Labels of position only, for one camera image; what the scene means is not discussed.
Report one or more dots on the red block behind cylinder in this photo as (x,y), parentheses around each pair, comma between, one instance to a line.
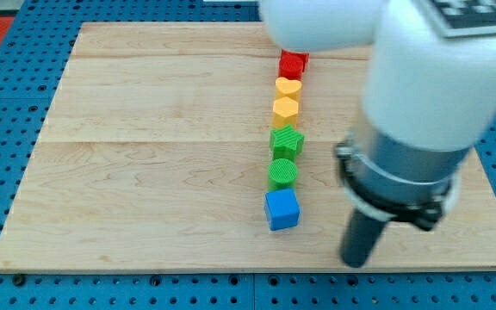
(304,57)

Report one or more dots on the green star block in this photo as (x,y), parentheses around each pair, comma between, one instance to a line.
(286,142)

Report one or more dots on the yellow heart block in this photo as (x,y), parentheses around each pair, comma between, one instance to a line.
(290,88)

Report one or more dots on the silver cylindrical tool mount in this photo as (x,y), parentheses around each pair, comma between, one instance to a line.
(388,180)

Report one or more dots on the light wooden board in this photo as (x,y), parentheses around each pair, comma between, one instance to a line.
(153,157)

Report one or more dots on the black cylindrical pointer rod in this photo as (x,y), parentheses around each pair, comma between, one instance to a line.
(359,239)

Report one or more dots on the checkered marker tag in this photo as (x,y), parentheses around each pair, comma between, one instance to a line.
(460,18)

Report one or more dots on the green cylinder block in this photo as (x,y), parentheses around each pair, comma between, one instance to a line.
(282,174)

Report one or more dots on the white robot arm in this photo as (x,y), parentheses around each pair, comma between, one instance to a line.
(429,96)

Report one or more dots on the blue cube block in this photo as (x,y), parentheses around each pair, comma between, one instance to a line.
(282,209)

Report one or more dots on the yellow hexagon block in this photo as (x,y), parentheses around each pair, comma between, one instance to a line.
(285,112)

